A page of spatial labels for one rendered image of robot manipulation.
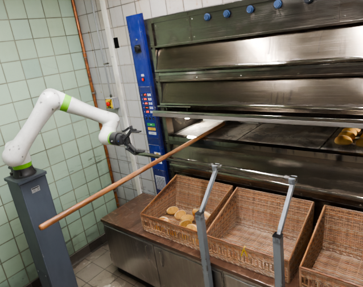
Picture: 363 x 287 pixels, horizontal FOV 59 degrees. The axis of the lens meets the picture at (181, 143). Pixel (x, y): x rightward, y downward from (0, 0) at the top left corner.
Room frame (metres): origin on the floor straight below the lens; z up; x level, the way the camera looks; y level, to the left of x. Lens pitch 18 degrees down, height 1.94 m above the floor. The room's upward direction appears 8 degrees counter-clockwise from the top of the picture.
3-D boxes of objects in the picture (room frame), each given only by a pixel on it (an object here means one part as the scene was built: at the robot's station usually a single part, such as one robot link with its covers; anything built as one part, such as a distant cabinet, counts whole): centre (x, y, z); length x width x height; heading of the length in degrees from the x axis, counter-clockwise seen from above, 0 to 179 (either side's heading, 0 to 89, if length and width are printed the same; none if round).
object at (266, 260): (1.76, -0.42, 0.72); 0.56 x 0.49 x 0.28; 50
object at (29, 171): (2.10, 1.13, 1.23); 0.26 x 0.15 x 0.06; 50
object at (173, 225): (2.15, 0.02, 0.72); 0.56 x 0.49 x 0.28; 49
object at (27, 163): (2.05, 1.08, 1.36); 0.16 x 0.13 x 0.19; 17
